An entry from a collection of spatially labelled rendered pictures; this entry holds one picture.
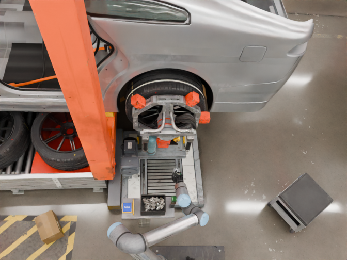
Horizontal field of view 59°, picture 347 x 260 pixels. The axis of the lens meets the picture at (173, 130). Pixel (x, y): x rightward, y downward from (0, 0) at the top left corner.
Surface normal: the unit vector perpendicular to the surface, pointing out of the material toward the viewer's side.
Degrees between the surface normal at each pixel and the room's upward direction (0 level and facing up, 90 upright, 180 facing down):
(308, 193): 0
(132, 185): 0
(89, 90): 90
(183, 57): 90
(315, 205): 0
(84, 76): 90
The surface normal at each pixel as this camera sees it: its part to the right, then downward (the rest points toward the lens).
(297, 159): 0.08, -0.51
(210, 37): 0.07, 0.76
